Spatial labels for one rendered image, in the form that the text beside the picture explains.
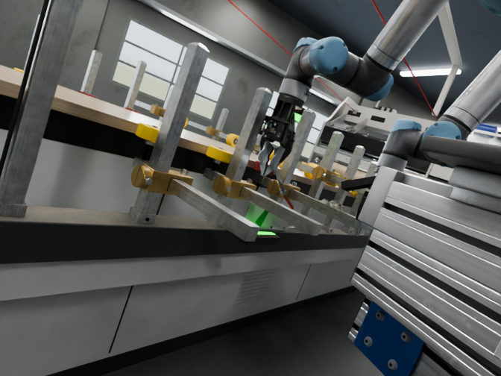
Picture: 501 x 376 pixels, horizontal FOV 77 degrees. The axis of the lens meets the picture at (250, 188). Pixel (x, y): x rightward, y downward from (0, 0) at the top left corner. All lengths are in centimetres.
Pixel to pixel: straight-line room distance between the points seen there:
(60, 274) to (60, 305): 32
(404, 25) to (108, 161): 77
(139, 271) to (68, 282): 16
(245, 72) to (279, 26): 108
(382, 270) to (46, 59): 59
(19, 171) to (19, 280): 22
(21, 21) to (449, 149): 585
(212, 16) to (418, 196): 591
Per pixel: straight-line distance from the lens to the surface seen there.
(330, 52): 76
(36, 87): 62
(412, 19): 80
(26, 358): 117
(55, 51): 62
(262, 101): 90
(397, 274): 47
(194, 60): 74
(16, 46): 598
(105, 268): 81
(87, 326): 119
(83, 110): 84
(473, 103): 88
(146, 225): 76
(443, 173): 326
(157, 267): 89
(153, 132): 84
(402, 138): 99
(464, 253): 43
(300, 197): 110
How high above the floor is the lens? 95
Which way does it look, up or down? 7 degrees down
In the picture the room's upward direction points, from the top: 21 degrees clockwise
